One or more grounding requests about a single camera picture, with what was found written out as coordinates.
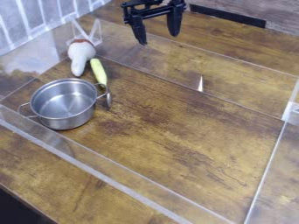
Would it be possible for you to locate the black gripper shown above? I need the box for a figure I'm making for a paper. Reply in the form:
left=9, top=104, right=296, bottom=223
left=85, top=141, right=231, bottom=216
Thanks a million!
left=120, top=0, right=186, bottom=45

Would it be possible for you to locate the white plush toy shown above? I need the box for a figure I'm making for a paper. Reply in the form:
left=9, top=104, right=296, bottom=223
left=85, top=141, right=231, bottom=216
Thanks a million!
left=68, top=39, right=96, bottom=77

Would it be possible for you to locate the green handled metal spoon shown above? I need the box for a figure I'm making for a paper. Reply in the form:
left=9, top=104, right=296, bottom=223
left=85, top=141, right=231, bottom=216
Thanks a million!
left=89, top=58, right=112, bottom=107

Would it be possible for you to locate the small steel pot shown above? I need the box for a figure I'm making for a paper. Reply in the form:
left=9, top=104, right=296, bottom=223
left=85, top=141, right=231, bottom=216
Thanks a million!
left=19, top=78, right=108, bottom=130

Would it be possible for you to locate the clear acrylic stand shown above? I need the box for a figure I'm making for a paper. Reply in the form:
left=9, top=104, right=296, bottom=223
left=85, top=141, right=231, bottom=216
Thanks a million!
left=67, top=18, right=103, bottom=46

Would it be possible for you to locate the black strip on table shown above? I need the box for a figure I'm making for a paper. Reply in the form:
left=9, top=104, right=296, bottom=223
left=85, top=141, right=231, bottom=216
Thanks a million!
left=190, top=3, right=267, bottom=28

